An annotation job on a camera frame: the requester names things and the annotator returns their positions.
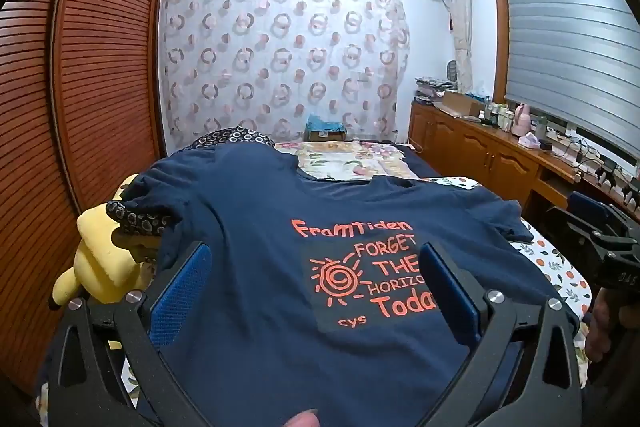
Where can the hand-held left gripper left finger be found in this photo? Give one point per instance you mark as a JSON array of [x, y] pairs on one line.
[[180, 294]]

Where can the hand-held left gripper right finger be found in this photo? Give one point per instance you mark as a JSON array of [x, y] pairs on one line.
[[450, 294]]

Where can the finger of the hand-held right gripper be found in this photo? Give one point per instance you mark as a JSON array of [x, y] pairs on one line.
[[587, 207]]

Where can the navy printed t-shirt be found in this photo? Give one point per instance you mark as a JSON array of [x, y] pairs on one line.
[[260, 232]]

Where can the pile of folded clothes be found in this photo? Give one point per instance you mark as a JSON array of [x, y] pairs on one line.
[[432, 89]]

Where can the person's right hand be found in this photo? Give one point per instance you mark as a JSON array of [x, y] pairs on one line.
[[597, 332]]

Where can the person's left hand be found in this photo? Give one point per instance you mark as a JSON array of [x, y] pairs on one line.
[[300, 419]]

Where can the yellow plush toy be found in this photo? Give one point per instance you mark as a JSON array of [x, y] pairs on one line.
[[100, 267]]

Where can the dark circle-patterned cloth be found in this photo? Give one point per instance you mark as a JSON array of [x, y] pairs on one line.
[[140, 218]]

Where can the pink tissue pack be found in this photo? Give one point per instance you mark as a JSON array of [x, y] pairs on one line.
[[530, 141]]

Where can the pink kettle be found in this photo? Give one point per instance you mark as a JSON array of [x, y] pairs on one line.
[[521, 119]]

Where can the long wooden cabinet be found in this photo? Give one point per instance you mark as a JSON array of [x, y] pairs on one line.
[[480, 152]]

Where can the grey window blind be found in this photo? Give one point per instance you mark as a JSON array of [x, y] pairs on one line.
[[570, 47]]

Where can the open cardboard box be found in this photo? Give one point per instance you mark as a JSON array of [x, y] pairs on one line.
[[462, 104]]

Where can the floral quilt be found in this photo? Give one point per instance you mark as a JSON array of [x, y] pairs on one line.
[[345, 162]]

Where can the small desk fan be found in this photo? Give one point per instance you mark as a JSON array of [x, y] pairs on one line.
[[451, 69]]

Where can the teal bag on box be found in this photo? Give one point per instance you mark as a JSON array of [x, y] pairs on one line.
[[325, 127]]

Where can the tied beige side curtain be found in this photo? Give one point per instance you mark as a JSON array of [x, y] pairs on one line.
[[457, 17]]

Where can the wooden louvered wardrobe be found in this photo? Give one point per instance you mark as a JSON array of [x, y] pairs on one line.
[[100, 57]]

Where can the sheer circle-patterned curtain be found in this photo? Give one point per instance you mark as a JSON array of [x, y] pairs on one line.
[[280, 57]]

